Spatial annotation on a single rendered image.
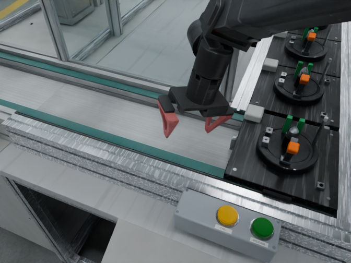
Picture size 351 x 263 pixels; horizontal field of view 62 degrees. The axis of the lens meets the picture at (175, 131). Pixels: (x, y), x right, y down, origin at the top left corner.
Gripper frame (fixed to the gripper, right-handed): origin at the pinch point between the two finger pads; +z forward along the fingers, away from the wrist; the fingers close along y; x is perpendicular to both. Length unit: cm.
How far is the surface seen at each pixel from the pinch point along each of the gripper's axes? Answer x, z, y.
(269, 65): -24.6, -0.3, -40.0
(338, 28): -39, -8, -82
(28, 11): -124, 30, 28
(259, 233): 21.8, 7.5, -7.9
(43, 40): -94, 30, 23
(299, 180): 14.5, 4.4, -22.7
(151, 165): -2.2, 12.7, 5.1
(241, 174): 8.3, 7.2, -11.9
